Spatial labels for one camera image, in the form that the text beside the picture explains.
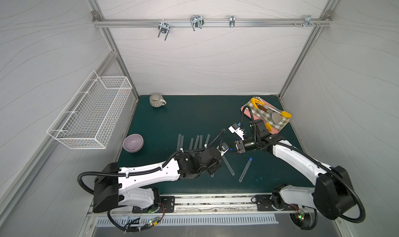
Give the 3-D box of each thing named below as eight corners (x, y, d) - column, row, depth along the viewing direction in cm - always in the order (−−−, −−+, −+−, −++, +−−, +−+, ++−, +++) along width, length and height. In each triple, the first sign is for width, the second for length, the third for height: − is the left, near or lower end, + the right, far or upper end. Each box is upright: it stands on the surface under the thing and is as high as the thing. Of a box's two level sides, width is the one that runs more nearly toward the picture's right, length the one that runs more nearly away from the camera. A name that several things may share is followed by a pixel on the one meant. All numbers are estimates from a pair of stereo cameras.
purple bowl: (123, 153, 90) (120, 150, 87) (129, 137, 97) (126, 133, 94) (141, 153, 90) (139, 150, 87) (146, 137, 97) (144, 133, 94)
